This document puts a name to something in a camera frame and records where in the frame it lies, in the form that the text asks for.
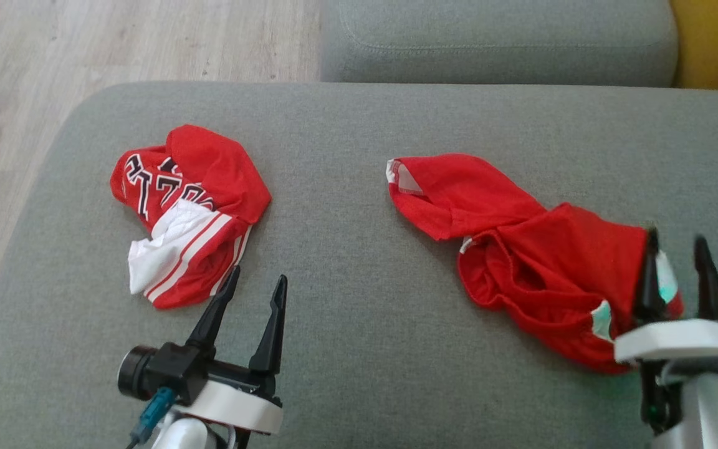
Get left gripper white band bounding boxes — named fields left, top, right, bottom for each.
left=175, top=265, right=289, bottom=449

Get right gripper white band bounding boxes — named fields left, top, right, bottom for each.
left=613, top=227, right=718, bottom=436

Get red shorts white waistband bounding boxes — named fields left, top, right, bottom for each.
left=386, top=153, right=685, bottom=375

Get red basketball jersey white sleeves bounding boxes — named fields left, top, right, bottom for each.
left=110, top=123, right=272, bottom=311

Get grey sofa seat cushion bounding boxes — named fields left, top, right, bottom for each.
left=0, top=81, right=718, bottom=449

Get yellow pillow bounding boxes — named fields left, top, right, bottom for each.
left=671, top=0, right=718, bottom=93

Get grey sofa back cushion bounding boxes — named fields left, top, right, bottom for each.
left=320, top=0, right=679, bottom=88

